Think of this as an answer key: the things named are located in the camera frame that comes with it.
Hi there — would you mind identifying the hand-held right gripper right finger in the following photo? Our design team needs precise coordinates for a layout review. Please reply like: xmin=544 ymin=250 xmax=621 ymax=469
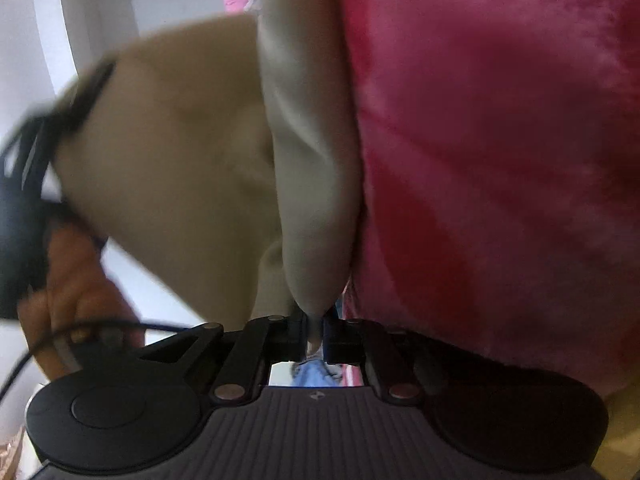
xmin=322 ymin=315 xmax=488 ymax=406

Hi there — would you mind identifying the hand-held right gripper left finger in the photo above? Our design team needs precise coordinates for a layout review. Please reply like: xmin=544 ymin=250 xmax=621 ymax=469
xmin=137 ymin=314 xmax=307 ymax=406

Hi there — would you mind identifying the person's left hand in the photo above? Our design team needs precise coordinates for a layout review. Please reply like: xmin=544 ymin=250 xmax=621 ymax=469
xmin=17 ymin=222 xmax=147 ymax=382

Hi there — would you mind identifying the person's left forearm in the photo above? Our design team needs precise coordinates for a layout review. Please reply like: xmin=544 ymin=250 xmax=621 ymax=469
xmin=52 ymin=14 xmax=296 ymax=333

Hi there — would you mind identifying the black cable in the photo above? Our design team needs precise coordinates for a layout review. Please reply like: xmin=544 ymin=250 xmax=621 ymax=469
xmin=0 ymin=315 xmax=193 ymax=401

